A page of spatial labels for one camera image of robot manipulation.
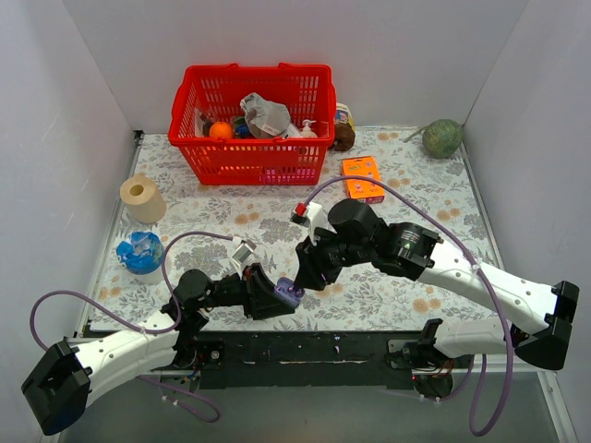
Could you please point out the floral patterned table mat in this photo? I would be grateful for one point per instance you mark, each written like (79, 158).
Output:
(200, 221)

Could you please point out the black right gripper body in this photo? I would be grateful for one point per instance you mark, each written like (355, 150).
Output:
(309, 257)

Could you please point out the green melon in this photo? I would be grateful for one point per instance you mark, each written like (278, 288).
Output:
(440, 139)

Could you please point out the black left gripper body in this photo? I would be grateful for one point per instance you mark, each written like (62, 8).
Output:
(252, 291)

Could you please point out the beige paper roll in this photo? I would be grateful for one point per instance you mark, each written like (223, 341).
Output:
(143, 199)

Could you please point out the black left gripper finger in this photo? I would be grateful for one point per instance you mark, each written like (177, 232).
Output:
(261, 309)
(258, 283)

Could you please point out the red plastic shopping basket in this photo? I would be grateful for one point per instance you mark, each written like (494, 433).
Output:
(216, 91)

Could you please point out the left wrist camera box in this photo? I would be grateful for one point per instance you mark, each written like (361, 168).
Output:
(244, 249)

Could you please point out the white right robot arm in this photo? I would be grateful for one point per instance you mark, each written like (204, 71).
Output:
(540, 316)

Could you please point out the orange snack box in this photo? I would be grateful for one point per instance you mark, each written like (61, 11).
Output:
(362, 190)

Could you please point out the orange fruit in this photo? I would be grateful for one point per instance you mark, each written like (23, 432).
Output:
(221, 129)

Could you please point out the grey crumpled bag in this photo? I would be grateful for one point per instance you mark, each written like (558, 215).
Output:
(265, 119)

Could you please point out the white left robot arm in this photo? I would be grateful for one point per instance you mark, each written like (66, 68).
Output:
(69, 378)

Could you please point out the dark green toy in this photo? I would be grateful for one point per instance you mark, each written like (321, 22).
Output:
(240, 127)

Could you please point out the blue wrapped tissue roll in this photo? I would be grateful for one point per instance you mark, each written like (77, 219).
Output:
(141, 254)

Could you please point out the brown jar with label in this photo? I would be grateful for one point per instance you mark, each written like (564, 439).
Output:
(344, 129)

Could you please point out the white pump bottle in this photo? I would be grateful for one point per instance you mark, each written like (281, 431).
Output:
(306, 130)

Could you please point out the lavender earbud charging case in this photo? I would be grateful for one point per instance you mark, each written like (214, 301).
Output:
(283, 292)

